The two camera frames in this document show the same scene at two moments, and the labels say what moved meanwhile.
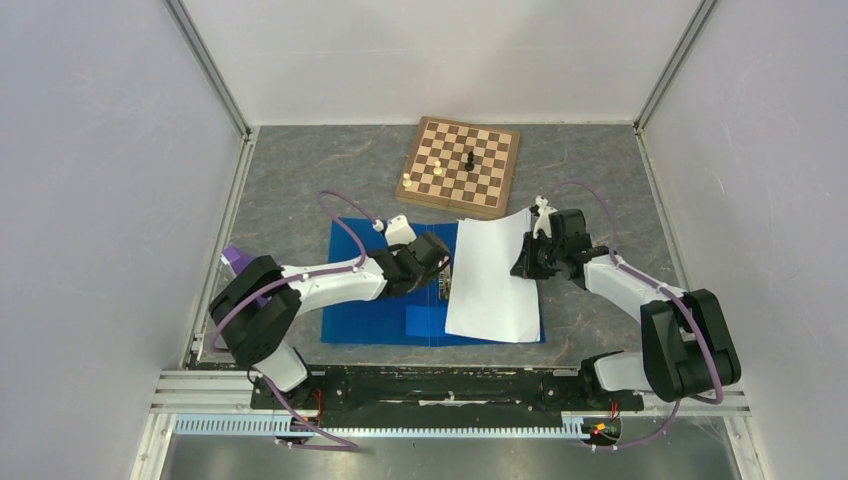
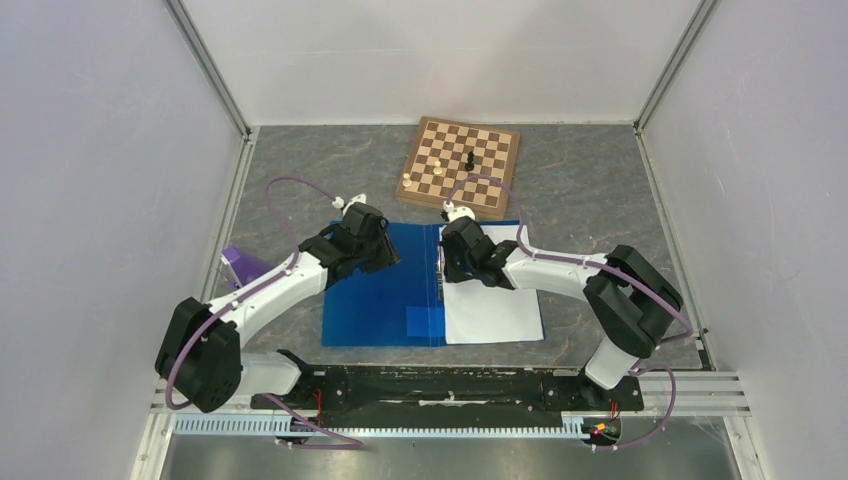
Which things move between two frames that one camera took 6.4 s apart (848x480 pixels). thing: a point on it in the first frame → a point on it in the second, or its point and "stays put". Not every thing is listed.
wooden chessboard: [461, 167] stays put
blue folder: [416, 318] stays put
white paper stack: [485, 299] stays put
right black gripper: [525, 266] → [453, 275]
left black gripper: [427, 275] → [388, 254]
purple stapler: [238, 259] stays put
